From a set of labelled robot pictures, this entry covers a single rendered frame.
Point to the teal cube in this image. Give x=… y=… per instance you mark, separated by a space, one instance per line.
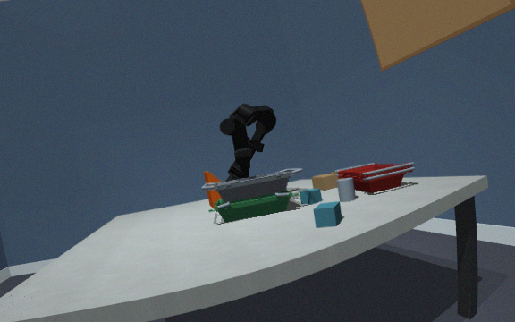
x=327 y=214
x=310 y=196

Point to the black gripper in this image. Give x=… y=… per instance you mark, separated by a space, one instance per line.
x=242 y=153

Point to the green plastic tray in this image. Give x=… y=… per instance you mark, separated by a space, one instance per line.
x=257 y=206

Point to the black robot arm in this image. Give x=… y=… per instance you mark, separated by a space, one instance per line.
x=245 y=115

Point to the grey cylinder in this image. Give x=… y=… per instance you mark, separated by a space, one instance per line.
x=346 y=190

